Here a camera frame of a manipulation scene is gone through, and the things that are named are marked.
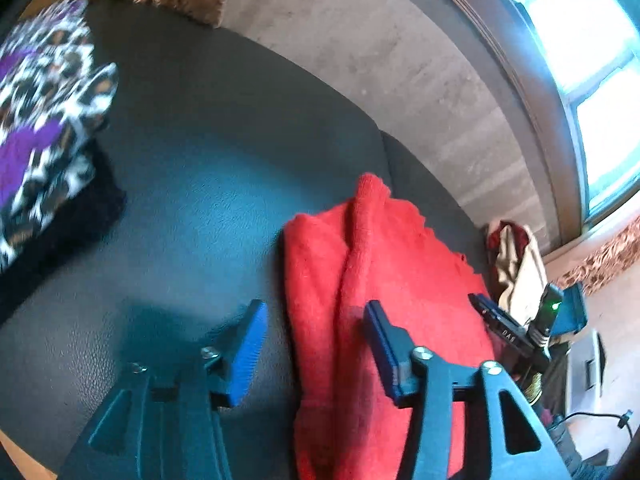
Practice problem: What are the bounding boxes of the cream knit sweater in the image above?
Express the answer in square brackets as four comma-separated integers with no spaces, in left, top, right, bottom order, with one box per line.
[495,226,548,326]

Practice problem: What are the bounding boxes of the black cable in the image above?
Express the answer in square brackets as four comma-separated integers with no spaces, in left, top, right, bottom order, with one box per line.
[556,408,637,441]

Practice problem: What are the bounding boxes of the window with frame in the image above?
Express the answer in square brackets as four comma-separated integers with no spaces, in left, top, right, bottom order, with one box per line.
[470,0,640,231]

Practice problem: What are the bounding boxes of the brown patterned right curtain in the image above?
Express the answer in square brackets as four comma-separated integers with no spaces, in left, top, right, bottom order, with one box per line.
[552,218,640,296]

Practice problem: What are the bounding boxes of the clear plastic storage box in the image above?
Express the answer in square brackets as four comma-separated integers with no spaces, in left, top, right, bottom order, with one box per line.
[565,330,603,415]

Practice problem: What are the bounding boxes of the red knit sweater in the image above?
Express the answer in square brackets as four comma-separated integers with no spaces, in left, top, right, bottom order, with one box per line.
[283,174,497,479]

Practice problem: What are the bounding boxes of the leopard print purple garment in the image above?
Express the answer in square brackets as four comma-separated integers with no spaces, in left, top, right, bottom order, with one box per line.
[1,0,118,270]

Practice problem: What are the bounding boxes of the blue plastic storage bin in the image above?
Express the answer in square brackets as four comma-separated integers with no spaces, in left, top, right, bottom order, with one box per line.
[551,282,588,337]

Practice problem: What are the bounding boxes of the dark red garment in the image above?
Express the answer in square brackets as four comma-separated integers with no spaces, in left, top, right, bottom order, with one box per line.
[486,220,530,263]

